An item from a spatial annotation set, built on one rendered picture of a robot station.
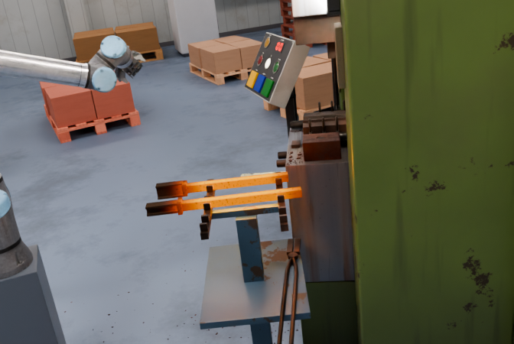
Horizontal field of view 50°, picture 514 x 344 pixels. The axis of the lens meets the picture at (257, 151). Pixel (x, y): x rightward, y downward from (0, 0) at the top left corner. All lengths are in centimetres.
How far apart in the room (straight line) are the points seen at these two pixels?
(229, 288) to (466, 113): 82
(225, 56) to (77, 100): 212
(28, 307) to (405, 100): 149
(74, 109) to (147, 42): 373
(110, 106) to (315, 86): 204
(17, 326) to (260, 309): 100
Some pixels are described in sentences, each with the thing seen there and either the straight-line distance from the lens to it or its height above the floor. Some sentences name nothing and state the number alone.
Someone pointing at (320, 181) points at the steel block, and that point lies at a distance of 178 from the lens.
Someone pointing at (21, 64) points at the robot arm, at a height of 130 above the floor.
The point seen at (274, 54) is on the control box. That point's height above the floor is 113.
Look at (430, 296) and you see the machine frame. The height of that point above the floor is 59.
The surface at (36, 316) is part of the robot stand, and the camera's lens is 221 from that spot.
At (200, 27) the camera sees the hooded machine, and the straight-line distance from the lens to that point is 904.
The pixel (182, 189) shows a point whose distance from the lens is 168.
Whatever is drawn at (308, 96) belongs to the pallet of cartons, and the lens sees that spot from 493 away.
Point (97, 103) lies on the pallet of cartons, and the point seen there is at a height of 30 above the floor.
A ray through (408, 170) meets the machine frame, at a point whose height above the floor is 99.
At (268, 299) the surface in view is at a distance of 160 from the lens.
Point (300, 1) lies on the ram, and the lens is 173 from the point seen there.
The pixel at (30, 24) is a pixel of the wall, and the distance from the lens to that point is 1022.
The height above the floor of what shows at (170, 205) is 93.
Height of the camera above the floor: 159
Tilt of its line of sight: 21 degrees down
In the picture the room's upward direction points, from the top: 7 degrees counter-clockwise
